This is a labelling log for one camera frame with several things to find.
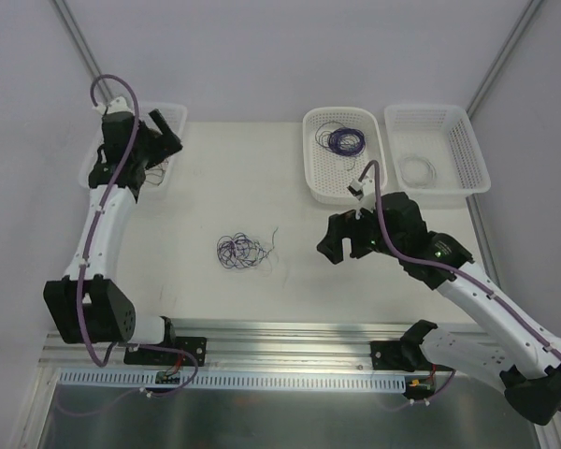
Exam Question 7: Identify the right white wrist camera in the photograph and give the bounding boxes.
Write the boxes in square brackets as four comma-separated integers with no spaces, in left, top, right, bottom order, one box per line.
[347,176,376,220]

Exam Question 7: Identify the aluminium frame post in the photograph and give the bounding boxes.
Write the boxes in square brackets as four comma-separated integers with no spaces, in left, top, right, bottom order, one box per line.
[467,0,547,120]
[50,0,103,80]

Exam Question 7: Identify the right aluminium frame post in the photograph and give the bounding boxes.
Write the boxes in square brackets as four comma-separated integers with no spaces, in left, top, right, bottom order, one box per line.
[467,0,547,120]

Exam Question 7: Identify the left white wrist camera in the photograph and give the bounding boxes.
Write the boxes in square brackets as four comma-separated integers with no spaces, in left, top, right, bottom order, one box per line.
[93,96,134,115]

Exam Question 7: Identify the purple coiled cable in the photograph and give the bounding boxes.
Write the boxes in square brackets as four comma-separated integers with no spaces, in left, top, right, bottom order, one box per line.
[314,121,367,172]

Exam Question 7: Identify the cable bundle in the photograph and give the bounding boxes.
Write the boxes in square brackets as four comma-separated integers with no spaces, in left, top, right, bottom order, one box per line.
[214,226,291,286]

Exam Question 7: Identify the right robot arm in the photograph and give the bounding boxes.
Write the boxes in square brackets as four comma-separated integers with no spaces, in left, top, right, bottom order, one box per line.
[317,187,561,426]

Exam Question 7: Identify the white coiled cable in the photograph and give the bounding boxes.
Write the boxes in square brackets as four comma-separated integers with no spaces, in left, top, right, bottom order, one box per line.
[397,154,438,190]

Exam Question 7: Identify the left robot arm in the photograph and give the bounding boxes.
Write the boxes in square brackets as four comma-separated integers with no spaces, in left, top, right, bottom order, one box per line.
[43,105,186,364]

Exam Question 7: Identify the brown cable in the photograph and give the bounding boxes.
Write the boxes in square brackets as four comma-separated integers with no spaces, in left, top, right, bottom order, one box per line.
[143,161,170,187]

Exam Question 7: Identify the left aluminium frame post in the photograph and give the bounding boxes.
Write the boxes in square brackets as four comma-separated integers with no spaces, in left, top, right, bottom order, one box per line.
[50,0,103,80]

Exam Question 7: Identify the aluminium mounting rail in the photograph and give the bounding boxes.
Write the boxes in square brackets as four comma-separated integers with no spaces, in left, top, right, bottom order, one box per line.
[40,319,450,375]

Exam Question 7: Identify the white slotted cable duct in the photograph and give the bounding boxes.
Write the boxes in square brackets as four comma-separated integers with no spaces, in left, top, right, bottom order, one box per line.
[59,369,406,394]

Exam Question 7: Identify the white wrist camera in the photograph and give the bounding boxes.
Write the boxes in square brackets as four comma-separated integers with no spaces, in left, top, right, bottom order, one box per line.
[93,96,134,115]
[347,176,376,220]

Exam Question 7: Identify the middle white perforated basket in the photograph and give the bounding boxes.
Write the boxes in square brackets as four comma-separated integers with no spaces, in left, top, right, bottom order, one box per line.
[302,107,389,206]

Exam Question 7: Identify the right white perforated basket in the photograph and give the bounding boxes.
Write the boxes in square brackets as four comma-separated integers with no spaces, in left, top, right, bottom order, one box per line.
[384,104,491,209]

